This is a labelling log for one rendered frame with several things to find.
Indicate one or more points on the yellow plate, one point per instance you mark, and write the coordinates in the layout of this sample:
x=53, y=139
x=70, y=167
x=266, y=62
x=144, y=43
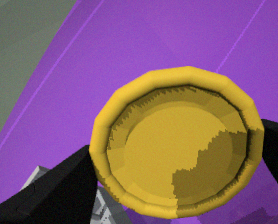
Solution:
x=177, y=143

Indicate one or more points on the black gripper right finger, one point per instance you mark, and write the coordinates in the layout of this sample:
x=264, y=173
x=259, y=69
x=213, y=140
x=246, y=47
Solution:
x=270, y=147

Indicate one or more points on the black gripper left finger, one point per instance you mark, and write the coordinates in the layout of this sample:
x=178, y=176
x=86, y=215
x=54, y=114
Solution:
x=64, y=195

